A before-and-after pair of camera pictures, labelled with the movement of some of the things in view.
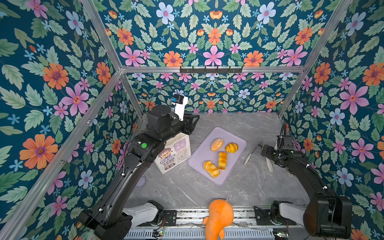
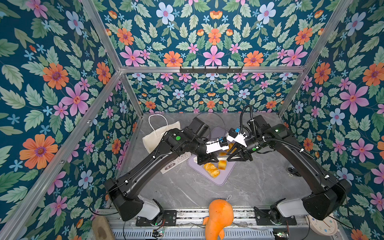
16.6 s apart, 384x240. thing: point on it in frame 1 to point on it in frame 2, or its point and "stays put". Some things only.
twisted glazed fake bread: [211, 169] stays put
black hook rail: [211, 71] stays put
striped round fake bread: [232, 147] stays put
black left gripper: [188, 123] to [208, 157]
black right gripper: [268, 154] to [240, 151]
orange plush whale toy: [221, 215] stays put
